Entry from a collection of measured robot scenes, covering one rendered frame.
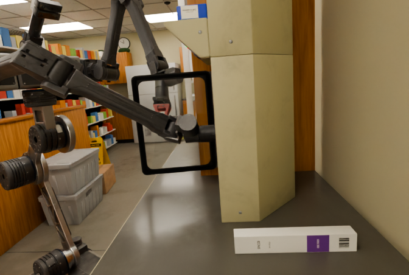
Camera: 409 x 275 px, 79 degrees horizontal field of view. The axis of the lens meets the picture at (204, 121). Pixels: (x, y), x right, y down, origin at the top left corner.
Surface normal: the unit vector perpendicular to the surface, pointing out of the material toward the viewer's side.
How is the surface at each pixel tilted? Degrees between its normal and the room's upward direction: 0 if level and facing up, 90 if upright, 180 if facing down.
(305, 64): 90
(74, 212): 96
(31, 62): 75
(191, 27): 90
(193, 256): 0
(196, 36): 90
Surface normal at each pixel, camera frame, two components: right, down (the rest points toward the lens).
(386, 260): -0.07, -0.98
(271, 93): 0.66, 0.07
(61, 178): -0.06, 0.26
